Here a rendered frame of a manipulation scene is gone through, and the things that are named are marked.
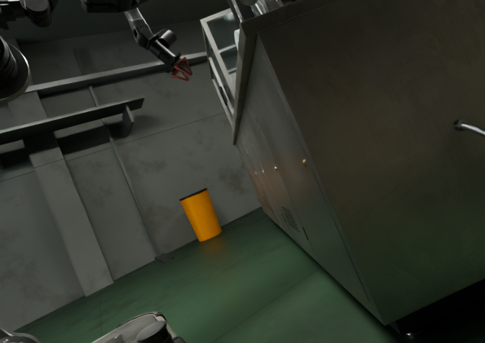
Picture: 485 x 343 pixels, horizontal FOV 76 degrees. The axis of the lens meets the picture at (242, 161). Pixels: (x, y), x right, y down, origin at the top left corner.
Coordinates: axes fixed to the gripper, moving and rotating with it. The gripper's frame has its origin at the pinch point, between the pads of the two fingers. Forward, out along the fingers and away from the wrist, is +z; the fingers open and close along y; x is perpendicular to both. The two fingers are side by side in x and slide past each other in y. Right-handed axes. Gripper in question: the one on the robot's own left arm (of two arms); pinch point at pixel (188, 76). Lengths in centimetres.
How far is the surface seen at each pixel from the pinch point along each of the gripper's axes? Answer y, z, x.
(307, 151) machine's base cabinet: -65, 40, 32
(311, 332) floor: -33, 86, 61
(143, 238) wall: 286, 59, 48
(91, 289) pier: 271, 46, 121
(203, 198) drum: 234, 81, -24
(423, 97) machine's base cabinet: -78, 53, 6
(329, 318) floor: -33, 90, 53
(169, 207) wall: 286, 61, -1
